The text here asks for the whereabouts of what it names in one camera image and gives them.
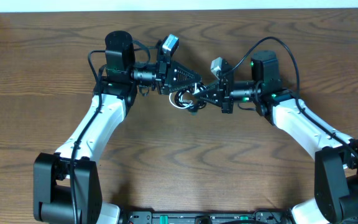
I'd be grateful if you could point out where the white usb cable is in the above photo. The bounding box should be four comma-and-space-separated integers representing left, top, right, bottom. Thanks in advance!
168, 82, 203, 110

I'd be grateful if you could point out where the black usb cable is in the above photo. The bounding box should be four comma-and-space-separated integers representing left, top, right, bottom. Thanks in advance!
174, 88, 208, 116

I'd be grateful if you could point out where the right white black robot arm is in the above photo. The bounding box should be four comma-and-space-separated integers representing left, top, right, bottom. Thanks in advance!
195, 50, 358, 223

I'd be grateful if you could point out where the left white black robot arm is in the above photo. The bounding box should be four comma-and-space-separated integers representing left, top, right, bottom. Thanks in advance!
33, 30, 201, 223

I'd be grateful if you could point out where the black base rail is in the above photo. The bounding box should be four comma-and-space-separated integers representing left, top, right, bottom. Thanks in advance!
117, 207, 295, 224

